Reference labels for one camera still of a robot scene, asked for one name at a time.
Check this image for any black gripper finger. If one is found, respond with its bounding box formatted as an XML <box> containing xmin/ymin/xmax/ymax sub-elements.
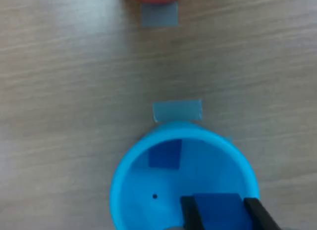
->
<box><xmin>243</xmin><ymin>197</ymin><xmax>283</xmax><ymax>230</ymax></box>
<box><xmin>180</xmin><ymin>195</ymin><xmax>206</xmax><ymax>230</ymax></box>

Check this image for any blue cube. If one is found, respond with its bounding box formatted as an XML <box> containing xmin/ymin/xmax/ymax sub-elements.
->
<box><xmin>192</xmin><ymin>193</ymin><xmax>254</xmax><ymax>230</ymax></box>
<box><xmin>148</xmin><ymin>138</ymin><xmax>183</xmax><ymax>170</ymax></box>

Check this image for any blue plastic bin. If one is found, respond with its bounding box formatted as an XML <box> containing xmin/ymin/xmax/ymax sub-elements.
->
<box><xmin>109</xmin><ymin>121</ymin><xmax>260</xmax><ymax>230</ymax></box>

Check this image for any light blue tape mark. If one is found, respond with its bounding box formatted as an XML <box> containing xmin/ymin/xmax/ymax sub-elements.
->
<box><xmin>141</xmin><ymin>1</ymin><xmax>179</xmax><ymax>28</ymax></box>
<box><xmin>153</xmin><ymin>99</ymin><xmax>203</xmax><ymax>123</ymax></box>

